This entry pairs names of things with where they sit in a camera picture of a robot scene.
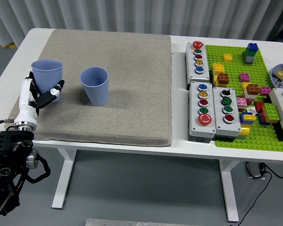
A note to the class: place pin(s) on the yellow floor tape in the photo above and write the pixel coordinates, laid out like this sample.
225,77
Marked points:
4,46

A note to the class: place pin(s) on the four-button box with black selector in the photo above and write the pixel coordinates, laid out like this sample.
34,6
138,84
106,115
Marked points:
220,128

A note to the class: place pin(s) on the blue ribbed plastic cup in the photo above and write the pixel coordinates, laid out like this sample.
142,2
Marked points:
48,77
95,87

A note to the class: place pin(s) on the grey power adapter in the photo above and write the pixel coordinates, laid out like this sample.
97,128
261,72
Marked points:
253,170

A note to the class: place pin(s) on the white button box on bricks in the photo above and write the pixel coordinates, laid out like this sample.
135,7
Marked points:
281,108

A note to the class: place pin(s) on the five-button grey control box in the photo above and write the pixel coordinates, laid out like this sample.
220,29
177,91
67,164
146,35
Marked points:
204,71
193,122

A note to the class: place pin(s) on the green brick on red-blue stack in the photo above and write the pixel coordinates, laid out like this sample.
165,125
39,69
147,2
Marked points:
270,111

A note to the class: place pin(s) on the grey-brown fabric mat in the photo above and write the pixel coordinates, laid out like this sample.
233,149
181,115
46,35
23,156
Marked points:
122,94

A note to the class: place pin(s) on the white table leg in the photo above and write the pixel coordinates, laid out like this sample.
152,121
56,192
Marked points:
228,193
63,179

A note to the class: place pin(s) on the red brick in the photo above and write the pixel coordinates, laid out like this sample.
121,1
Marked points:
259,106

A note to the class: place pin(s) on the brown brick on white stack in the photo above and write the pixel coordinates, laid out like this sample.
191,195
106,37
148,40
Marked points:
252,89

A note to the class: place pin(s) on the green studded baseplate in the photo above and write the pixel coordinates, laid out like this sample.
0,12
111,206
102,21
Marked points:
235,68

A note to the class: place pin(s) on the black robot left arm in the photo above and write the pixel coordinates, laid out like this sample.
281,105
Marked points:
11,146

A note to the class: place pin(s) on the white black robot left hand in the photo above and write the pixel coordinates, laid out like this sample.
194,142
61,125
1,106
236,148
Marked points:
26,110

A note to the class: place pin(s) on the white pleated curtain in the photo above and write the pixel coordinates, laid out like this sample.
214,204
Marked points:
141,14

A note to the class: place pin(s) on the blue and yellow brick stack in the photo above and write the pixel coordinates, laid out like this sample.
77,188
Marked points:
247,117

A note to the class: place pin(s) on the small yellow brick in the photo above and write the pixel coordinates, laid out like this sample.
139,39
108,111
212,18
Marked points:
227,58

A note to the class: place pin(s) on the blue green grey brick tower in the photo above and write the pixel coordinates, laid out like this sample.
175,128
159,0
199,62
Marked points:
250,53

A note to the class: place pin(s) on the pink brick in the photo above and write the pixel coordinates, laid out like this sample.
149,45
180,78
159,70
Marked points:
241,102
265,91
244,77

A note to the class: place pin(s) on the yellow and grey brick stack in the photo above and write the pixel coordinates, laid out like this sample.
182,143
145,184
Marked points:
244,131

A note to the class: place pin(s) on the brass fitting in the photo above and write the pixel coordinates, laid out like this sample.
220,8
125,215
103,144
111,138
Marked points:
280,73

